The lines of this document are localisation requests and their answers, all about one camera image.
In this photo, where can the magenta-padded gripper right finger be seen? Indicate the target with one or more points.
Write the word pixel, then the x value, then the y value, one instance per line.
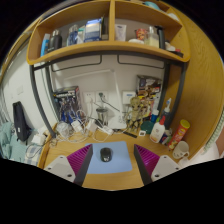
pixel 163 165

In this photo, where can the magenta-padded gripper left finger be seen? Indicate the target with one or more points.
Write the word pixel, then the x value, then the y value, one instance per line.
pixel 58 165

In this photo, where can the black computer mouse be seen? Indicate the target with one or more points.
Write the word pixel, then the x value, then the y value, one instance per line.
pixel 106 155

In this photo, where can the light blue mouse pad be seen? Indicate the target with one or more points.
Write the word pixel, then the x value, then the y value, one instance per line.
pixel 120 160

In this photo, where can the white mug with black print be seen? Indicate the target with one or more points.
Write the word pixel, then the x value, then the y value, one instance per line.
pixel 180 150

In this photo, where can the white lotion bottle red pump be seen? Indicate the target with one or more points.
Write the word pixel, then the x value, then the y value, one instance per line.
pixel 156 131

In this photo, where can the red and yellow chips can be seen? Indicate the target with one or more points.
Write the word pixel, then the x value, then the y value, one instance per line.
pixel 180 133

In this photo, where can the clear plastic cup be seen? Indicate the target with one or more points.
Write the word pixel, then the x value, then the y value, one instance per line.
pixel 62 129

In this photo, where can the small white desk clock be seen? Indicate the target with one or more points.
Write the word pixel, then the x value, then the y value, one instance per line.
pixel 142 133

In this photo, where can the dark green round container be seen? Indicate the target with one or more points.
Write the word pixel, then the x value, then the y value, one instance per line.
pixel 146 127

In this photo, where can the small white charger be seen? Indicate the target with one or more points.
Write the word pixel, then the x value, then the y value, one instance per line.
pixel 76 126

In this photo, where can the black ruler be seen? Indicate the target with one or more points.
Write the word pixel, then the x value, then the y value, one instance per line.
pixel 130 134

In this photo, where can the small blue bottle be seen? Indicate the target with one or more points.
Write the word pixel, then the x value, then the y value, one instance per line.
pixel 154 116

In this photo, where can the blue spray bottle white nozzle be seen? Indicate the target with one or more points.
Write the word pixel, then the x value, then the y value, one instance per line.
pixel 166 115

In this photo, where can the large white power adapter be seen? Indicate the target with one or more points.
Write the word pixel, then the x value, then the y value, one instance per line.
pixel 91 126

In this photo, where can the teal cloth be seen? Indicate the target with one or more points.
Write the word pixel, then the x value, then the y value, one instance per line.
pixel 8 141

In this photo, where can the black bag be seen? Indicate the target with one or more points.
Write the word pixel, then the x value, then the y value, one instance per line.
pixel 20 121

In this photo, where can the brown tree creature figurine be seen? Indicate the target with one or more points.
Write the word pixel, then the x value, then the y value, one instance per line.
pixel 135 113

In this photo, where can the white power strip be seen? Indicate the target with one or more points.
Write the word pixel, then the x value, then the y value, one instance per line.
pixel 106 130

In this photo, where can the green striped cloth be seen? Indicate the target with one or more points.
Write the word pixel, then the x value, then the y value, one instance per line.
pixel 216 133

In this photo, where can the blue model kit box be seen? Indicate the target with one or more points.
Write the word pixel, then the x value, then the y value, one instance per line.
pixel 66 103

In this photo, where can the stainless steel cup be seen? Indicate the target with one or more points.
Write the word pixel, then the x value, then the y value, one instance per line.
pixel 101 115

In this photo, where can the colourful printed box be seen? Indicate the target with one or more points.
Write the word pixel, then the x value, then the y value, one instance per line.
pixel 148 86

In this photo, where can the white desk lamp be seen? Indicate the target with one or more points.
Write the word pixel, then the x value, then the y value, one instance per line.
pixel 116 96

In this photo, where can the white wall socket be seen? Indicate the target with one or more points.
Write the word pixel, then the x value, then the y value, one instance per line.
pixel 89 97
pixel 104 98

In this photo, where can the white wall box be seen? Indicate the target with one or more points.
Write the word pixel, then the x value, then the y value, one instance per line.
pixel 128 97

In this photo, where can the wooden shelf unit grey frame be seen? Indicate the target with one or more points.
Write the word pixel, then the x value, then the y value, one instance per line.
pixel 100 48

